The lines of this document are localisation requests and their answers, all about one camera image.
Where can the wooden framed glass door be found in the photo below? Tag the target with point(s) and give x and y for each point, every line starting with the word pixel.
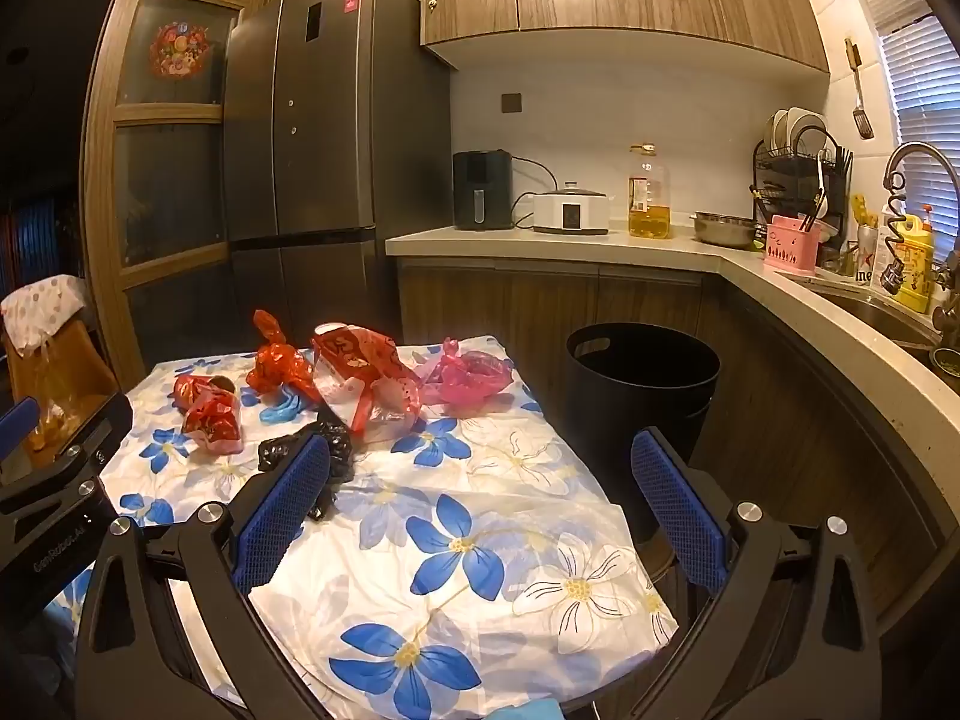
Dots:
pixel 169 187

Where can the pink plastic bag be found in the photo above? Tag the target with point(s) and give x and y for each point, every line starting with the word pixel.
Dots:
pixel 465 379

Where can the black trash bin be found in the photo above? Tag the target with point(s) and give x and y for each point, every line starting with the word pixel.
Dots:
pixel 630 405

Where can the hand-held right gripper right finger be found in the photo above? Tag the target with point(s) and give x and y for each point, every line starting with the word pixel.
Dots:
pixel 679 517

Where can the red and white plastic bag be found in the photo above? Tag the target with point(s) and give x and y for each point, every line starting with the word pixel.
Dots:
pixel 360 367

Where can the black dish rack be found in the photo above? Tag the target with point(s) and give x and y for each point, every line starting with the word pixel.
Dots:
pixel 787 165

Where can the steel sink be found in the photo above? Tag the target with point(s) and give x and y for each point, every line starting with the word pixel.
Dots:
pixel 877 311

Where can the white plates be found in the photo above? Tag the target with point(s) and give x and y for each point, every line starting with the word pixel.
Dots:
pixel 795 127

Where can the light blue plastic wrapper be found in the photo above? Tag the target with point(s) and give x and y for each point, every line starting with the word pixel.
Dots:
pixel 281 411

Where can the hanging metal spatula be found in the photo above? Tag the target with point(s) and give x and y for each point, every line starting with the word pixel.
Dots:
pixel 864 124

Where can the red paper cup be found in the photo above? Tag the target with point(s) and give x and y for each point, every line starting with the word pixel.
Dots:
pixel 214 424

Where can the dark grey refrigerator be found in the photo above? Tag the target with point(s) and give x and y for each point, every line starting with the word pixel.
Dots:
pixel 330 127

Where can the small brown round jar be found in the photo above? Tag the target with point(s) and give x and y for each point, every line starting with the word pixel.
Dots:
pixel 225 388

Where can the silver beer can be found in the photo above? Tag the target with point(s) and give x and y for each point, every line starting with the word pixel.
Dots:
pixel 867 259

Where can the black air fryer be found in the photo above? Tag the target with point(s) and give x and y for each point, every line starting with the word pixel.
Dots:
pixel 482 191

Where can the red wrapper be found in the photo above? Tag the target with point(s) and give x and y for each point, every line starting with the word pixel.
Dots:
pixel 191 390

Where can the dark wall socket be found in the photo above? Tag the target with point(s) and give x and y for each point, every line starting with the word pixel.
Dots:
pixel 511 103

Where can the chrome faucet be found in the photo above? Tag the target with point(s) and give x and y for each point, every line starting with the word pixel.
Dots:
pixel 911 150

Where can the red round door sticker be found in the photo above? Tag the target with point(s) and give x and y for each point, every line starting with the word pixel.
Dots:
pixel 178 49

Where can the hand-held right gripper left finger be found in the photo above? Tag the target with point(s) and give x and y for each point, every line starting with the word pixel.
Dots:
pixel 285 510

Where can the polka-dot cloth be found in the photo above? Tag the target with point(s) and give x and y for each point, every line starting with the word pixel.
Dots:
pixel 41 307

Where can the black plastic bag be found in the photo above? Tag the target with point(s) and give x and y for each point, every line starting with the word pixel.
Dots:
pixel 337 442

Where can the light blue cloth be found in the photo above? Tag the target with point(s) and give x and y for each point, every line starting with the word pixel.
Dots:
pixel 529 711

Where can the white plastic bottle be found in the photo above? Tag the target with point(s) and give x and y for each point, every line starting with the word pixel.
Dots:
pixel 889 221

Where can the blue floral tablecloth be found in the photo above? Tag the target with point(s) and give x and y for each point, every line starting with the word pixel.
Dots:
pixel 465 480

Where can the yellow dish soap bottle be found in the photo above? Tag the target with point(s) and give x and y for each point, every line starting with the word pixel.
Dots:
pixel 916 262

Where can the pink utensil holder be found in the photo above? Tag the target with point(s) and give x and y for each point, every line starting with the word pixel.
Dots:
pixel 791 251

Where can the red knotted plastic bag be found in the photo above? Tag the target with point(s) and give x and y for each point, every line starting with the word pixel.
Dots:
pixel 277 364

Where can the window blind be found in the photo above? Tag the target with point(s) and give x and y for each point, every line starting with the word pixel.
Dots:
pixel 922 90

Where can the white rice cooker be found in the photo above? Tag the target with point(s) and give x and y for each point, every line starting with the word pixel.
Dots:
pixel 570 211

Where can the cooking oil bottle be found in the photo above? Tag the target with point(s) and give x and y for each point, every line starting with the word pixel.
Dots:
pixel 649 202

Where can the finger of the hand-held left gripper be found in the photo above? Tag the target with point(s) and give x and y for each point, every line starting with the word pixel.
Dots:
pixel 82 427
pixel 16 424

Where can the orange chair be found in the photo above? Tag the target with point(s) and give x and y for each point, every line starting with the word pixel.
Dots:
pixel 75 367

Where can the white ladle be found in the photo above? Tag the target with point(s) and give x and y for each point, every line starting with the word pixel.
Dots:
pixel 823 187

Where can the steel bowl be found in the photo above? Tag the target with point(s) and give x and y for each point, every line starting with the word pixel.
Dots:
pixel 724 231

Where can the yellow utensils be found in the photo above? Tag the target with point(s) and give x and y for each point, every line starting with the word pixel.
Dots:
pixel 861 208

